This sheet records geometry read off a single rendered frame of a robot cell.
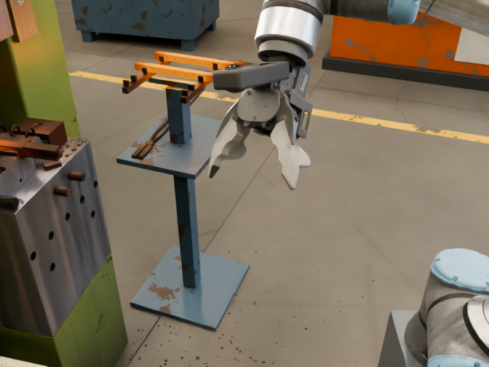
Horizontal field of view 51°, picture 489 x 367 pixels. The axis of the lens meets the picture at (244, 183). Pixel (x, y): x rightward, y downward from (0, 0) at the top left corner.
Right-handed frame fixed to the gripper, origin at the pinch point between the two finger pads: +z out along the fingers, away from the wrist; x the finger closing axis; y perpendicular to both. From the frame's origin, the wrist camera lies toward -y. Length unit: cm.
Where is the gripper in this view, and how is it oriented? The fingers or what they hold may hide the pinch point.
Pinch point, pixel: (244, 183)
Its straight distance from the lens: 70.6
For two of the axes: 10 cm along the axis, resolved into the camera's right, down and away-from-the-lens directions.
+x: -7.6, -1.1, 6.5
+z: -2.2, 9.7, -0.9
